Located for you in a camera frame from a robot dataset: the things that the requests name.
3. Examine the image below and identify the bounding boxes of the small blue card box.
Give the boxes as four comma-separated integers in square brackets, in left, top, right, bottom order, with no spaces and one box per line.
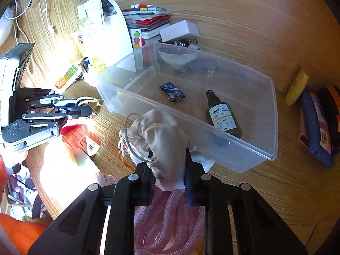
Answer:
[159,82,185,104]

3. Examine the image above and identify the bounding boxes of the white bowl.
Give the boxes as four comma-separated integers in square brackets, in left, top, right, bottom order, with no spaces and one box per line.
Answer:
[156,43,199,67]

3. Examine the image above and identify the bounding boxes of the small white box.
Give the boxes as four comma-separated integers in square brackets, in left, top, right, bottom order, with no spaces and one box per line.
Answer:
[160,20,200,43]

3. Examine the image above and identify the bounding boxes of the clear cup with sticker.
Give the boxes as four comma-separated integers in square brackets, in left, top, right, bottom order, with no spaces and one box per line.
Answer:
[96,172,116,187]

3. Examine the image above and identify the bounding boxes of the black orange round case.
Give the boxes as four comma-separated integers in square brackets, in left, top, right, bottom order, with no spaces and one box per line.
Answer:
[317,85,339,154]

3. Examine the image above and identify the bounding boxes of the white charging cable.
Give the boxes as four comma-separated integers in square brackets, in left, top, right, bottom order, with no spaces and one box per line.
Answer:
[4,0,55,46]

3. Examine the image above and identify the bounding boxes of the pink rope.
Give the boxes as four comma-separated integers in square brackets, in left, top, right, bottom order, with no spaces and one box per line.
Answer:
[134,188,206,255]

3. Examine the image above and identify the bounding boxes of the yellow lotion tube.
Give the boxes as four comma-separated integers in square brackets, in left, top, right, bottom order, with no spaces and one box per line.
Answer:
[285,68,309,106]

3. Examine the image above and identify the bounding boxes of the stack of books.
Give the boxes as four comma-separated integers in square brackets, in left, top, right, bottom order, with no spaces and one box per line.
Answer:
[122,4,172,50]

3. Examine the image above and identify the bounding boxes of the orange label tube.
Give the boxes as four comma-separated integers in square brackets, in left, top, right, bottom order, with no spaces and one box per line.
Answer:
[55,65,81,89]

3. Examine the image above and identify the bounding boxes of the white paper file holder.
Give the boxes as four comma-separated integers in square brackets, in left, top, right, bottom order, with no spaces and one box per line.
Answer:
[77,0,133,67]

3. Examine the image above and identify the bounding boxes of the dark green spray bottle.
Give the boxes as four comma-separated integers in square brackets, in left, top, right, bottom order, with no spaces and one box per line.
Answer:
[206,90,243,138]

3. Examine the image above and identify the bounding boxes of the clear plastic storage bin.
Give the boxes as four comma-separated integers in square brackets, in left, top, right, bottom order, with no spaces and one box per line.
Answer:
[97,43,278,173]

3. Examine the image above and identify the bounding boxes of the white drawstring pouch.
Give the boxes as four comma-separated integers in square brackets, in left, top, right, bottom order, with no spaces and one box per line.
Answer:
[118,109,215,191]

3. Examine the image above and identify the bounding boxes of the navy blue pouch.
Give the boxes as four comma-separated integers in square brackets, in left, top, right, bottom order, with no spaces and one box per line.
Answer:
[300,89,334,167]

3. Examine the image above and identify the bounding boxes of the pink notebook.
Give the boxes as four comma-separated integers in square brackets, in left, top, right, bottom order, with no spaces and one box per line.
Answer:
[299,109,309,149]

